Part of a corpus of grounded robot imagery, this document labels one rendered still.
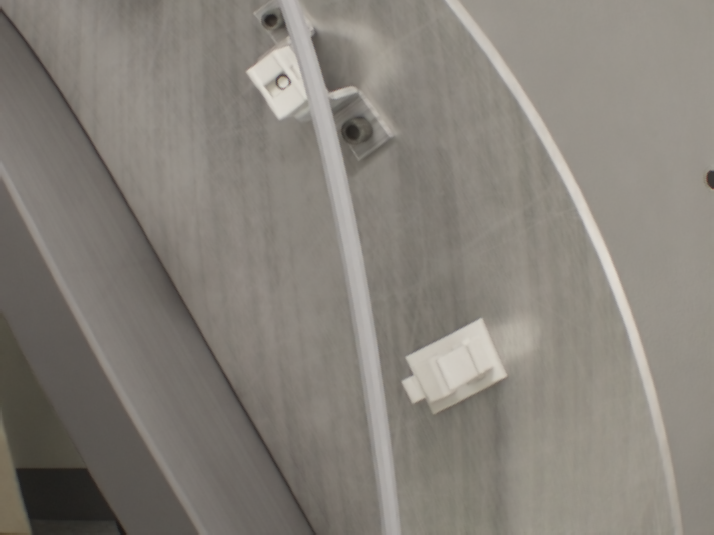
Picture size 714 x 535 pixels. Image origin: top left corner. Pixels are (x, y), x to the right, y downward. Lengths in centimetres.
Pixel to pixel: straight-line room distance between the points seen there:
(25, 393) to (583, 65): 559
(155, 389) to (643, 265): 13
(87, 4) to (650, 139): 17
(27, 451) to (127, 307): 556
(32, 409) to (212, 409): 554
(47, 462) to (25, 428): 7
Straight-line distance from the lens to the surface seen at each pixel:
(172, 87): 107
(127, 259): 107
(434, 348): 104
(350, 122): 104
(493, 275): 103
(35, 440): 661
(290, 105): 103
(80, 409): 104
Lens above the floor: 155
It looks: 10 degrees down
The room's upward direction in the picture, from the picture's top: 6 degrees counter-clockwise
